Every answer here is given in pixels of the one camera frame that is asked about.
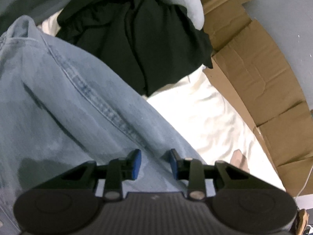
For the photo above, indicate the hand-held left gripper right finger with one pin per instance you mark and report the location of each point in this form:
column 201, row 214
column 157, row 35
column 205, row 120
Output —
column 174, row 162

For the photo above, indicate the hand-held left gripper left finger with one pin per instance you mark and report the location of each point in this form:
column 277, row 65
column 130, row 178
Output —
column 137, row 162

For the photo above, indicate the light blue denim pants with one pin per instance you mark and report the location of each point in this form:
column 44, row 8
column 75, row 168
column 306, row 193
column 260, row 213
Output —
column 61, row 102

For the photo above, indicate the cream bear print bed sheet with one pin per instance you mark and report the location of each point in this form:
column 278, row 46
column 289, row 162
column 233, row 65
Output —
column 207, row 117

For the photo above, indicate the black cloth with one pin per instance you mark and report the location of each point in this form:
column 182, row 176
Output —
column 146, row 41

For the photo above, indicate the flattened brown cardboard box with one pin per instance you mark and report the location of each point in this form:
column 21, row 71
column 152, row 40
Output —
column 256, row 66

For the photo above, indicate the grey upright board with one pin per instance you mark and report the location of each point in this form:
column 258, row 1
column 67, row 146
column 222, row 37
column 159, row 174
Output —
column 288, row 29

